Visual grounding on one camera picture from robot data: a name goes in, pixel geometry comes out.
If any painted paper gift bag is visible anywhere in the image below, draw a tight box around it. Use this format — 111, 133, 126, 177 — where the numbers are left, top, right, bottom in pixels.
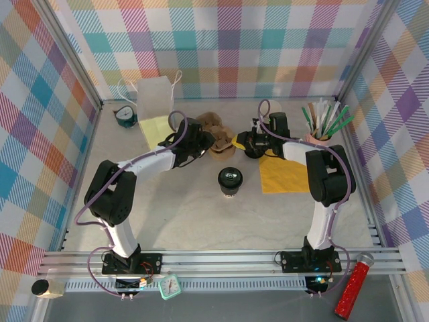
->
117, 70, 184, 150

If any yellow paper napkin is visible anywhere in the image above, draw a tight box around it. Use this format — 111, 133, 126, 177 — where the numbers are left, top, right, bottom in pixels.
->
259, 156, 310, 195

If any green stir stick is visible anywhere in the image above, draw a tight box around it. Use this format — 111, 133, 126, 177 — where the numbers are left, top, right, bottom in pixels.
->
301, 105, 314, 135
328, 105, 350, 137
324, 101, 341, 137
330, 115, 355, 138

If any pink cup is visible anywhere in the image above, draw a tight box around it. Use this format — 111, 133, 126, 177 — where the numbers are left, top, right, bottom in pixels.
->
304, 131, 332, 148

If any brown stir stick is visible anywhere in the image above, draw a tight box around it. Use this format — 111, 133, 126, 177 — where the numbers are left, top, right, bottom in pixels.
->
308, 102, 318, 132

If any dark teal alarm clock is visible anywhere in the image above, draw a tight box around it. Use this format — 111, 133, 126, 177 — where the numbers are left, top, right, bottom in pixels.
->
115, 105, 139, 129

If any mint square clock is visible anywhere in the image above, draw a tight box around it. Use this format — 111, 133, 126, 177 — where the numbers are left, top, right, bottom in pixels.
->
158, 273, 182, 301

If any small circuit board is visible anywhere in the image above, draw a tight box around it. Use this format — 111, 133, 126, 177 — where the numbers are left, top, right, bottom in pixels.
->
305, 274, 328, 290
115, 277, 148, 292

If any red glitter microphone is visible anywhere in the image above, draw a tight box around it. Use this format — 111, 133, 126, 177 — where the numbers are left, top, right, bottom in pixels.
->
334, 253, 375, 319

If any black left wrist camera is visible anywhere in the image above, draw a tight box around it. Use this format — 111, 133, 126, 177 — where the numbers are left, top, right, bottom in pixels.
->
176, 118, 202, 142

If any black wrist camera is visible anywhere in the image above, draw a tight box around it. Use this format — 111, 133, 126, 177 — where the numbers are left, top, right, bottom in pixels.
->
253, 112, 292, 139
176, 118, 202, 142

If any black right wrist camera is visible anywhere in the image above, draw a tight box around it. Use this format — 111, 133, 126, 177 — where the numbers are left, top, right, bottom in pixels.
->
253, 112, 292, 139

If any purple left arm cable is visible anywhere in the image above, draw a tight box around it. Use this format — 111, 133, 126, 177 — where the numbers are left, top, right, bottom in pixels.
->
76, 110, 188, 299

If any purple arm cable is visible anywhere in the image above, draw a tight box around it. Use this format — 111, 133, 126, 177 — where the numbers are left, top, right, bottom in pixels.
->
76, 110, 188, 299
257, 99, 356, 299

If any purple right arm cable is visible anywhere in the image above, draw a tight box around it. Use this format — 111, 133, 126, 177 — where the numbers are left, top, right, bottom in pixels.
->
257, 99, 356, 299

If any aluminium frame rail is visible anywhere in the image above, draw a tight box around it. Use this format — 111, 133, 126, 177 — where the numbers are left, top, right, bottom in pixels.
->
40, 250, 406, 276

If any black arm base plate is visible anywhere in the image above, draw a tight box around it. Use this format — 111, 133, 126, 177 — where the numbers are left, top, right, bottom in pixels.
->
280, 250, 342, 273
101, 253, 163, 276

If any aluminium frame post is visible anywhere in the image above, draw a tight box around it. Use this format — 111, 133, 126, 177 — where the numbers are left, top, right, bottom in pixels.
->
334, 0, 395, 101
38, 0, 104, 111

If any slotted grey cable duct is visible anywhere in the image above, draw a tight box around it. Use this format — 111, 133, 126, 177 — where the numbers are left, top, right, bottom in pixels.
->
65, 280, 308, 292

